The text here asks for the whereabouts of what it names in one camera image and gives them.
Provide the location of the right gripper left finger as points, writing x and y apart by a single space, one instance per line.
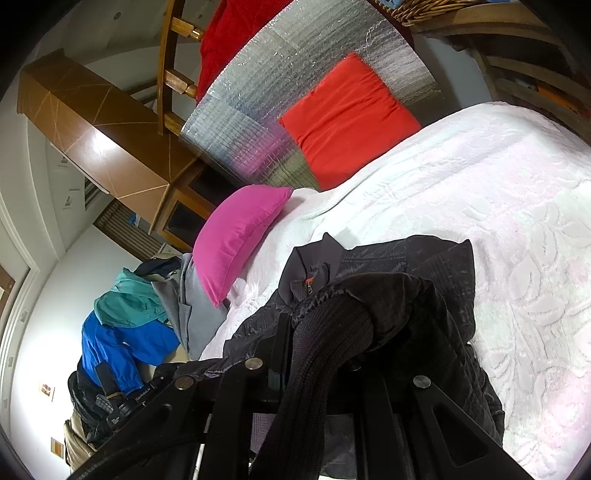
200 425

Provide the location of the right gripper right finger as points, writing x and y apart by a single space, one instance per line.
436 420

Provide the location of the black puffer jacket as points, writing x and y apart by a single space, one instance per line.
381 313

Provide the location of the blue jacket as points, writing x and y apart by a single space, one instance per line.
123 348

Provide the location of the teal jacket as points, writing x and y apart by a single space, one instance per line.
130 303

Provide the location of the grey coat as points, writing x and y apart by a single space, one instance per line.
194 319

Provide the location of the pink pillow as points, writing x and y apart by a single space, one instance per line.
232 232

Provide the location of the wooden cabinet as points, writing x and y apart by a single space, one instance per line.
114 140

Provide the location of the white pink fleece blanket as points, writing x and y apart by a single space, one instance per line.
517 186

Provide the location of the silver insulation foil panel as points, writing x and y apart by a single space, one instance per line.
235 127

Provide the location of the red pillow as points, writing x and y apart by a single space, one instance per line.
348 120

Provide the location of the wooden stair railing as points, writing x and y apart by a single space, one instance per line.
169 80

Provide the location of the wooden shelf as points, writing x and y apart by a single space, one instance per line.
522 59

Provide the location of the red cloth on railing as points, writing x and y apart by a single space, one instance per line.
234 23

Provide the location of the wicker basket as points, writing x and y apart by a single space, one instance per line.
410 12

